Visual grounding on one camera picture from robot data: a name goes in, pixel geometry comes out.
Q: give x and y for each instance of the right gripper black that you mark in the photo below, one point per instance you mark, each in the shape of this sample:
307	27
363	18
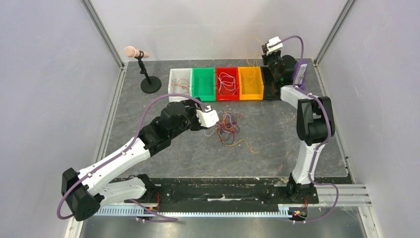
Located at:
272	58

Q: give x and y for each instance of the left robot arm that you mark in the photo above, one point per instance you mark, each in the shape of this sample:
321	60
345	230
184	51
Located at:
86	191

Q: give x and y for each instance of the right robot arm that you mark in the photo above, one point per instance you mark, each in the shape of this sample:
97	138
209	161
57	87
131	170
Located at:
284	79

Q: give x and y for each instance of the black bin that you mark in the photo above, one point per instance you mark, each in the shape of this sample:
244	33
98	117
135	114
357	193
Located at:
270	91

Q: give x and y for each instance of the purple metronome holder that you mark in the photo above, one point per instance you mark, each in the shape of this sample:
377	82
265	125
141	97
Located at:
300	73

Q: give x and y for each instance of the yellow bin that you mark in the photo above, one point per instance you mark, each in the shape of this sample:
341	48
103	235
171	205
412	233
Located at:
251	84

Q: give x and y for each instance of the red bin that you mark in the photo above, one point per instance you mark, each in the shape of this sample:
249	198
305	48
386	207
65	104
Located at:
227	84

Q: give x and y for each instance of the green bin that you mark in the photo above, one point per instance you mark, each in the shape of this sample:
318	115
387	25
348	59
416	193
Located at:
203	84

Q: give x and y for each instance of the white bin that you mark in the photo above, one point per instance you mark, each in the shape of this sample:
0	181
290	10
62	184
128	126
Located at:
180	81

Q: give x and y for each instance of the pink microphone on stand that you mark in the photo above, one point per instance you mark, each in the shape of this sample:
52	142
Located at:
150	84

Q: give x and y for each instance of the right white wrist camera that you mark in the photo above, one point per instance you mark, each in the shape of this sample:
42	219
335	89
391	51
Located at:
273	45

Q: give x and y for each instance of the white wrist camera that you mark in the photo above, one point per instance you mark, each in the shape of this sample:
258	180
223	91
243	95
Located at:
273	45
207	117

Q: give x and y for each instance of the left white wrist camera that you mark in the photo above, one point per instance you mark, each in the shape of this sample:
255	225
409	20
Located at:
207	117

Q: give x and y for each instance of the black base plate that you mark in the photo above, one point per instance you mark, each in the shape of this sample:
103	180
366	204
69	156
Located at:
211	195

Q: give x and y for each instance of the white slotted cable duct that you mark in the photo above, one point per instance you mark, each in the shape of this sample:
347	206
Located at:
137	211

